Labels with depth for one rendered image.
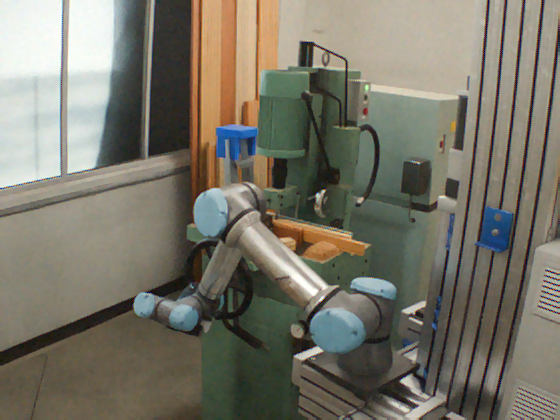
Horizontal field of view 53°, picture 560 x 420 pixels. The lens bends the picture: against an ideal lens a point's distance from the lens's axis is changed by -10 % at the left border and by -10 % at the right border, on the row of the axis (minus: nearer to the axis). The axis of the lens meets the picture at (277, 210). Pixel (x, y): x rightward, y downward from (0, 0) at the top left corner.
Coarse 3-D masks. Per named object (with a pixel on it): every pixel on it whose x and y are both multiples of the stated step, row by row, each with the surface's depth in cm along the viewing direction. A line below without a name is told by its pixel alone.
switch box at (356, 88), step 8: (352, 80) 234; (360, 80) 238; (352, 88) 234; (360, 88) 232; (368, 88) 238; (352, 96) 235; (360, 96) 233; (368, 96) 239; (352, 104) 235; (360, 104) 235; (368, 104) 240; (352, 112) 236; (360, 112) 236; (368, 112) 242; (352, 120) 237; (360, 120) 237
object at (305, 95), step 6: (306, 96) 204; (306, 102) 207; (312, 114) 211; (312, 120) 213; (318, 132) 216; (318, 138) 218; (324, 150) 223; (324, 156) 224; (330, 168) 229; (324, 174) 230; (330, 174) 229; (336, 174) 230; (324, 180) 231; (330, 180) 229; (336, 180) 231
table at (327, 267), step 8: (192, 224) 237; (192, 232) 235; (192, 240) 236; (200, 240) 234; (304, 240) 226; (296, 248) 218; (304, 248) 218; (336, 256) 213; (344, 256) 218; (248, 264) 210; (312, 264) 207; (320, 264) 206; (328, 264) 208; (336, 264) 214; (344, 264) 219; (320, 272) 206; (328, 272) 210
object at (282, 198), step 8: (288, 184) 236; (264, 192) 227; (272, 192) 225; (280, 192) 225; (288, 192) 229; (296, 192) 234; (272, 200) 226; (280, 200) 226; (288, 200) 230; (296, 200) 235; (272, 208) 226; (280, 208) 227
